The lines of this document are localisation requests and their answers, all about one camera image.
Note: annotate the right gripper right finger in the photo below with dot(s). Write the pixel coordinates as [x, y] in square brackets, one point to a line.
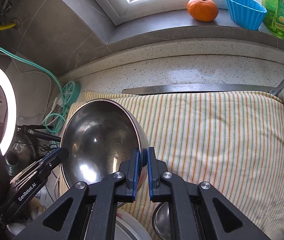
[158, 191]

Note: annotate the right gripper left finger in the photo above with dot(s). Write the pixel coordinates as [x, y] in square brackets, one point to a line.
[127, 190]

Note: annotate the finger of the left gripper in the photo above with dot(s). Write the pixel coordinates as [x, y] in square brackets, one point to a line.
[53, 159]

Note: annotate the small steel bowl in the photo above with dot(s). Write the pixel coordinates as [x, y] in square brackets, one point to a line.
[161, 221]

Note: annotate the floral white deep plate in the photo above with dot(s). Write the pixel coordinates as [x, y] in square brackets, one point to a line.
[127, 227]

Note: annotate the large steel bowl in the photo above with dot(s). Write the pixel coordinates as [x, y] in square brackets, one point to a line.
[100, 135]

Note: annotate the gloved left hand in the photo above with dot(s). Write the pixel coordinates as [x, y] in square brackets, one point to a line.
[32, 211]

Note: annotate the glass pot lid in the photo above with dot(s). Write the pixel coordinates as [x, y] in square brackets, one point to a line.
[20, 155]

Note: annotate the black tripod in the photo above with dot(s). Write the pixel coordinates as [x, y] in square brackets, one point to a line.
[34, 130]

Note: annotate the white plug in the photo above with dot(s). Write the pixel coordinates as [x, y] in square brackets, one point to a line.
[58, 102]

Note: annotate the teal power strip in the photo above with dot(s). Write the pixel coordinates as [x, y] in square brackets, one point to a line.
[71, 91]

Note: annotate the striped yellow cloth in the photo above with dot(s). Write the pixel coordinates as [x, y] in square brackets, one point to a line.
[233, 140]

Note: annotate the orange tangerine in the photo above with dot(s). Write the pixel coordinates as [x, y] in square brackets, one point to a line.
[202, 10]

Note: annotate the blue fluted cup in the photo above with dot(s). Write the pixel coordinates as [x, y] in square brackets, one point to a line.
[248, 14]

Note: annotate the green dish soap bottle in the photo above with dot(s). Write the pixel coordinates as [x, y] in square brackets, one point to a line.
[274, 19]

